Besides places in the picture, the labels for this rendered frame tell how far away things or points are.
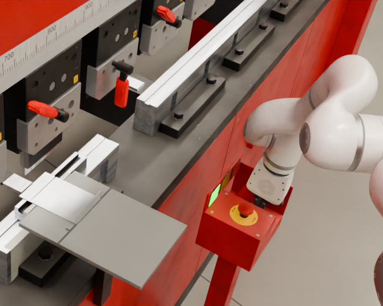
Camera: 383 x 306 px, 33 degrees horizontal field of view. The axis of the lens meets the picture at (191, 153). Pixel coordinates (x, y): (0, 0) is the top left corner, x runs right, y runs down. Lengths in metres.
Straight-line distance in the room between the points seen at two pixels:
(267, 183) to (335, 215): 1.30
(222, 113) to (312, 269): 1.06
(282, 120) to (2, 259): 0.65
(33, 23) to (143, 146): 0.71
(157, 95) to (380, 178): 0.79
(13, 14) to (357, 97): 0.59
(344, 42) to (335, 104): 2.17
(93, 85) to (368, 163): 0.51
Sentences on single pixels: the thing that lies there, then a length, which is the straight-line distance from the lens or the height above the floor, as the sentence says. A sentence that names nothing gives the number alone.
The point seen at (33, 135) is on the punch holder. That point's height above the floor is 1.22.
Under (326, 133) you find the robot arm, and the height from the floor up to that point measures 1.30.
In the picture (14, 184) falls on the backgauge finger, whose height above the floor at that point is 1.00.
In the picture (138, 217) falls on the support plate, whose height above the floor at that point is 1.00.
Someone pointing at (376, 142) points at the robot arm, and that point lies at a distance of 1.10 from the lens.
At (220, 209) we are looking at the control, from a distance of 1.63.
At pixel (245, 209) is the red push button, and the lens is 1.61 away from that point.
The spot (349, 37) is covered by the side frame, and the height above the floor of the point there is 0.46.
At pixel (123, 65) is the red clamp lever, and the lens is 1.22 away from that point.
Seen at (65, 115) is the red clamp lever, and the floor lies 1.26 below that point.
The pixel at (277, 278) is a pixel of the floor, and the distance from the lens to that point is 2.58.
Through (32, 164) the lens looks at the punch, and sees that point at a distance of 1.20.
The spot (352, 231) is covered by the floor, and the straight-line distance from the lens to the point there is 2.88.
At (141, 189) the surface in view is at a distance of 1.51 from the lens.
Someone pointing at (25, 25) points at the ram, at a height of 1.43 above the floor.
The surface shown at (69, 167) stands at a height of 0.99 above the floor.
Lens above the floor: 1.91
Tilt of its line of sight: 40 degrees down
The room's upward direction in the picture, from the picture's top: 12 degrees clockwise
